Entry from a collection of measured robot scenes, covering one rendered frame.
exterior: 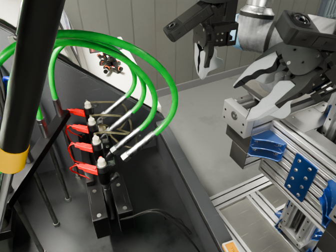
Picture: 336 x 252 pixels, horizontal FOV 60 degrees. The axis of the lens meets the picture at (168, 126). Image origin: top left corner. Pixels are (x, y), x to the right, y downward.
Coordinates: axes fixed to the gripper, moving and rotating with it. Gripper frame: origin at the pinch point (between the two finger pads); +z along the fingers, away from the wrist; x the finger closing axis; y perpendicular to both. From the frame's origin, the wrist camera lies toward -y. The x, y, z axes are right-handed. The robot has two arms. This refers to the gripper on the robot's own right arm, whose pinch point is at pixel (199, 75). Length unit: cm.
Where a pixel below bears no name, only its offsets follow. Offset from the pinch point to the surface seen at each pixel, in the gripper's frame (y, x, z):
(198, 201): -6.3, -18.1, 27.5
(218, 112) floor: 86, 129, 123
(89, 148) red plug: -31.0, -3.3, 13.6
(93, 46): -25.8, -4.6, -13.5
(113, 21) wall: 5, 167, 43
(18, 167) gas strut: -35, -45, -23
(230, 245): -4.8, -32.5, 26.3
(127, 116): -19.4, 3.2, 11.0
